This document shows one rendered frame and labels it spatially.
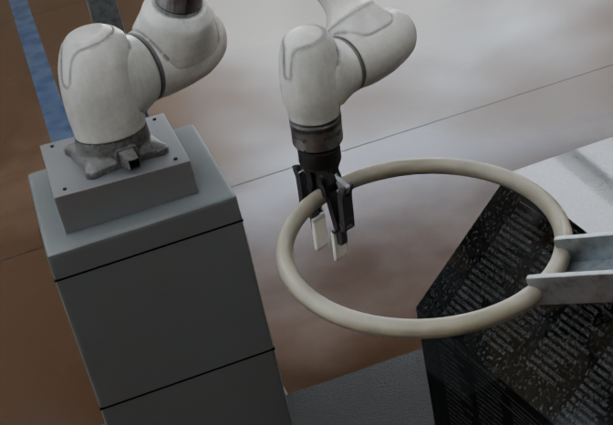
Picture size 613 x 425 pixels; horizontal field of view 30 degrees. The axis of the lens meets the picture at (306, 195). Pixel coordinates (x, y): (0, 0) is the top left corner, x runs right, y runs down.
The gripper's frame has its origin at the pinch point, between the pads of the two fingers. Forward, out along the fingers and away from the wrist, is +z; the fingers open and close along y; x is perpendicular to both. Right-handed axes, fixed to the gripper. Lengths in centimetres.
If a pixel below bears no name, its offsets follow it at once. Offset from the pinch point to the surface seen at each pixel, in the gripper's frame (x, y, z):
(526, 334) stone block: 13.4, 34.4, 13.3
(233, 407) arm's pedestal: -7, -32, 57
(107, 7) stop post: 43, -135, 3
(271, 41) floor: 180, -238, 97
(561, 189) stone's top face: 36.9, 24.4, -1.1
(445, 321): -14.4, 41.2, -11.0
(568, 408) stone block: 5, 50, 15
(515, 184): 21.9, 25.6, -10.3
